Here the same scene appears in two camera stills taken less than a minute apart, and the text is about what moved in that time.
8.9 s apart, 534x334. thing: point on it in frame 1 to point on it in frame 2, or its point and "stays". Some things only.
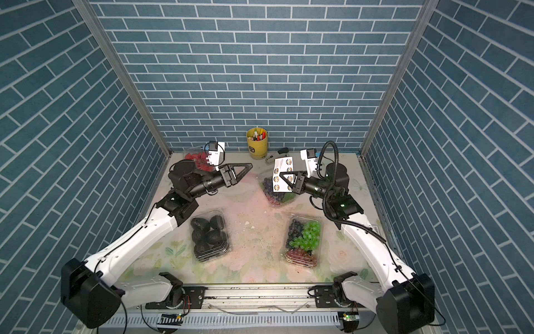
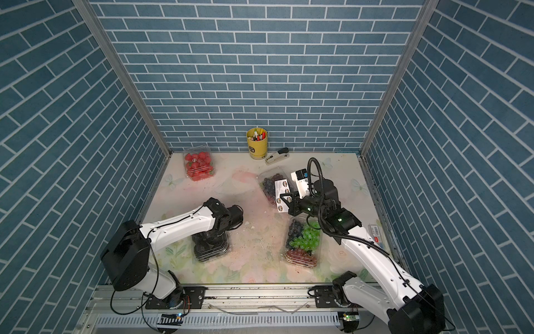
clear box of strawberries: x=199 y=155 stays
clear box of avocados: x=209 y=234 stays
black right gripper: x=300 y=187 to x=295 y=207
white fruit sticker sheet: x=282 y=165 to x=281 y=186
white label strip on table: x=375 y=228 stays
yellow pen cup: x=257 y=142 stays
